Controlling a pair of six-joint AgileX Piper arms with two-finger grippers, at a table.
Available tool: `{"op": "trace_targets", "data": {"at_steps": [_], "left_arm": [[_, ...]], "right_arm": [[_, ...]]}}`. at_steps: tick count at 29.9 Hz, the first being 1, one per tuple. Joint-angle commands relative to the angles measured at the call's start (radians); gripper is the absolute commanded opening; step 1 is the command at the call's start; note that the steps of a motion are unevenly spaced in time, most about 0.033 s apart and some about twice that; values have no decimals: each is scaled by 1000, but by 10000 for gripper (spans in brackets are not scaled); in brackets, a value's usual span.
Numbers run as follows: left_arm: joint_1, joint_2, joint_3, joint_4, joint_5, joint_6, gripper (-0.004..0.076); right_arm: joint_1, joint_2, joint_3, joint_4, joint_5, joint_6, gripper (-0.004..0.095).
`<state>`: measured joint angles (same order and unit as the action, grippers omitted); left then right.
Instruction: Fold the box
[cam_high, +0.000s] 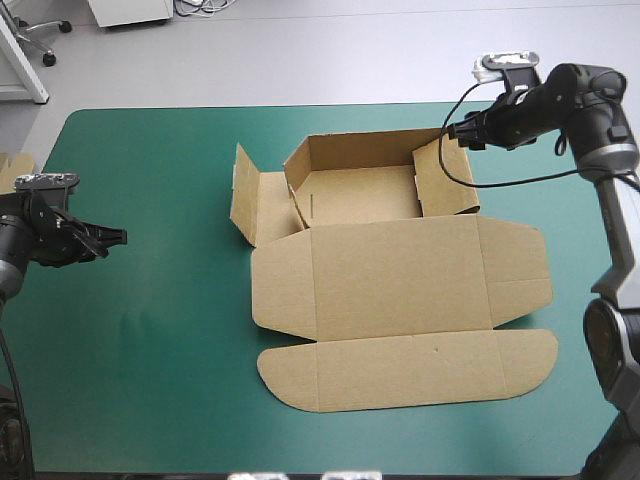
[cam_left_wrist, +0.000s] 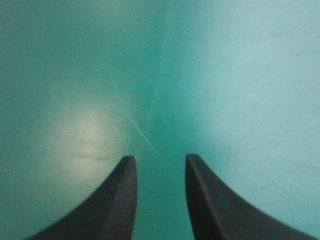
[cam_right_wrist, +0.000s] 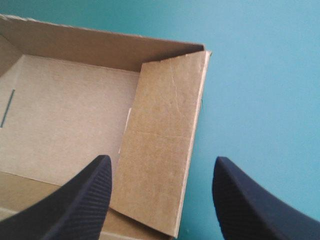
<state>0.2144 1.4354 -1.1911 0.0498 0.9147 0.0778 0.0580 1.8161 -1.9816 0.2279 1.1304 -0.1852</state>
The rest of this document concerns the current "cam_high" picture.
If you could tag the white desk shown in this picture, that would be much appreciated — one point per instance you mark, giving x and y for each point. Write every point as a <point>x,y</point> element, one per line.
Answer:
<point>20,65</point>

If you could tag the office chair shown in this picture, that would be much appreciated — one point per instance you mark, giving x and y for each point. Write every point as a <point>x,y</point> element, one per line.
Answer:
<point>37,35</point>

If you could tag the brown cardboard box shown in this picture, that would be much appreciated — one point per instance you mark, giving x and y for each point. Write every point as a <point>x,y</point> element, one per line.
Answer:
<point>400,285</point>

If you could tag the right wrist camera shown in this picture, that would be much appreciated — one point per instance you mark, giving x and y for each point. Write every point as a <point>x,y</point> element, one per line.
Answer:
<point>507,60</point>

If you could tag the white cabinet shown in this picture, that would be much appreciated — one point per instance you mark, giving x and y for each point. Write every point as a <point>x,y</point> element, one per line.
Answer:
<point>132,12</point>

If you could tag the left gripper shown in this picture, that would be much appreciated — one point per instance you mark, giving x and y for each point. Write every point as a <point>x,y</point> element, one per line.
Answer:
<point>50,235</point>

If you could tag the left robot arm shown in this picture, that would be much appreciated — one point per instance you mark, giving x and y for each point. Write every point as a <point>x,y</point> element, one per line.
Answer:
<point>10,240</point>

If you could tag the loose brown cardboard piece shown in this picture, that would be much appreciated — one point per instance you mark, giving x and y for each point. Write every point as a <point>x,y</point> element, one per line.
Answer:
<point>17,170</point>

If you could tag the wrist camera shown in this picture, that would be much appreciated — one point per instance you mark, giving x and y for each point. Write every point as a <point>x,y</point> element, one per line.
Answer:
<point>45,180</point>
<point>507,60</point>

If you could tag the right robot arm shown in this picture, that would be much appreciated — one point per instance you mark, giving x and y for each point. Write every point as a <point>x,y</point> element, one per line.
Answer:
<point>600,130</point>

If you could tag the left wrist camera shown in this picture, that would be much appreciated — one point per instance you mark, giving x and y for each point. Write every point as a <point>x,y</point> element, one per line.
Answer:
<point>45,180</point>

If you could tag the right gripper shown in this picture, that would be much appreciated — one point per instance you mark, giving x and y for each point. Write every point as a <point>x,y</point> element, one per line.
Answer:
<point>525,117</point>

